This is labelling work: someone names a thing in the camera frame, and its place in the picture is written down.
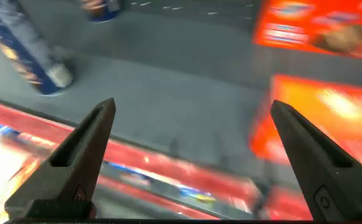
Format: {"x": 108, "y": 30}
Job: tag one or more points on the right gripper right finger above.
{"x": 316, "y": 168}

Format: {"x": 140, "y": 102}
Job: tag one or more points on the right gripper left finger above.
{"x": 86, "y": 161}

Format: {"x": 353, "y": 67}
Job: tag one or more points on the blue snack can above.
{"x": 101, "y": 9}
{"x": 28, "y": 53}

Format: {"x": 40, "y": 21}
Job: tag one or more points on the orange snack box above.
{"x": 319, "y": 26}
{"x": 327, "y": 105}

